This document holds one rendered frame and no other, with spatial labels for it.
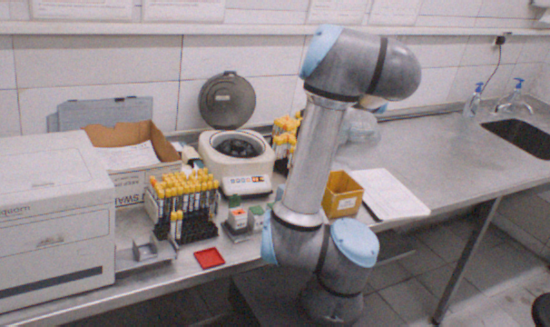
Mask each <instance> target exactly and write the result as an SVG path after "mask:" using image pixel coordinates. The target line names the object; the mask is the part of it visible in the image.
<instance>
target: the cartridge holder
mask: <svg viewBox="0 0 550 327"><path fill-rule="evenodd" d="M221 228H222V229H223V230H224V231H226V233H227V234H228V235H229V236H230V238H231V239H232V240H233V241H234V243H237V242H239V241H243V240H247V239H250V237H251V235H250V234H249V233H248V229H249V226H248V225H247V226H246V227H241V228H238V229H234V228H233V227H232V226H231V225H230V223H229V221H228V219H226V220H224V221H223V222H221Z"/></svg>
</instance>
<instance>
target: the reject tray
mask: <svg viewBox="0 0 550 327"><path fill-rule="evenodd" d="M193 255H194V256H195V258H196V259H197V261H198V262H199V265H200V267H201V268H202V269H203V270H206V269H210V268H212V267H216V266H219V265H223V264H226V260H224V259H223V257H222V256H221V254H220V253H219V251H218V250H217V248H216V247H211V248H208V249H204V250H200V251H197V252H193Z"/></svg>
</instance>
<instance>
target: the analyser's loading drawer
mask: <svg viewBox="0 0 550 327"><path fill-rule="evenodd" d="M144 252H147V253H146V254H144ZM178 256H179V247H178V245H177V244H176V242H175V241H174V239H173V237H172V235H171V234H170V233H168V239H166V240H161V241H158V242H156V241H154V239H153V238H152V236H150V241H149V242H145V243H141V244H137V245H136V243H135V240H134V239H133V247H132V248H129V249H125V250H120V251H116V252H115V272H119V271H122V270H127V269H131V268H134V267H138V266H142V265H146V264H150V263H153V262H157V261H160V260H165V259H169V258H172V257H175V259H176V260H178Z"/></svg>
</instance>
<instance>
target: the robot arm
mask: <svg viewBox="0 0 550 327"><path fill-rule="evenodd" d="M421 76H422V73H421V67H420V64H419V61H418V59H417V57H416V56H415V54H414V53H413V52H412V51H411V50H410V49H408V48H407V47H406V46H404V45H403V44H401V43H400V42H398V41H396V39H393V38H390V37H384V36H380V35H373V34H370V33H365V32H361V31H358V30H354V29H350V28H345V27H343V26H342V25H341V26H336V25H328V24H323V25H320V26H318V27H317V29H316V31H315V33H314V35H313V37H312V39H311V43H310V45H309V49H308V52H307V53H306V54H305V56H304V59H303V62H302V65H301V68H300V72H299V78H300V79H301V80H304V83H303V86H302V90H303V91H304V93H305V94H306V95H307V105H305V108H304V109H302V110H300V117H302V119H301V120H300V126H297V130H296V133H295V138H296V146H295V150H294V154H293V157H292V161H291V166H290V172H289V176H288V180H287V184H285V188H284V192H283V195H282V199H281V200H279V201H278V202H277V203H275V204H274V205H273V209H272V210H268V211H265V214H264V218H263V225H262V232H261V240H260V257H261V259H262V260H263V261H265V262H269V263H272V264H275V265H277V266H279V267H280V266H282V267H288V268H291V269H295V270H299V271H303V272H306V273H314V274H313V275H312V276H311V277H310V278H309V279H308V280H307V281H306V282H305V284H304V286H303V289H302V292H301V296H300V298H301V303H302V307H303V309H304V311H305V312H306V313H307V314H308V315H309V316H310V317H311V318H312V319H313V320H315V321H316V322H318V323H320V324H323V326H325V327H350V326H352V324H354V323H355V322H356V321H357V320H358V318H359V316H360V314H361V312H362V307H363V301H362V291H363V288H364V286H365V283H366V280H367V278H368V277H369V275H370V273H371V271H372V268H373V266H374V265H375V264H376V260H377V256H378V251H379V244H378V238H377V236H376V235H375V234H374V233H373V232H372V231H371V230H370V229H369V228H368V227H367V226H365V225H364V224H362V223H361V222H360V221H357V220H355V219H351V218H341V219H337V220H336V221H335V222H334V223H333V224H332V225H329V224H325V223H322V222H323V215H322V213H321V212H320V210H319V208H320V204H321V200H322V196H323V194H324V190H325V187H326V183H328V179H329V174H330V170H331V166H332V164H333V159H334V156H335V152H336V150H337V146H338V143H339V137H340V133H341V130H342V126H343V124H344V119H345V116H346V113H347V112H348V109H349V108H354V109H358V110H362V111H366V112H370V113H372V114H383V113H385V111H386V109H387V107H388V105H389V102H394V103H395V102H401V100H404V99H406V98H408V97H410V96H411V95H412V94H414V93H415V92H416V90H417V89H418V88H419V86H420V82H421Z"/></svg>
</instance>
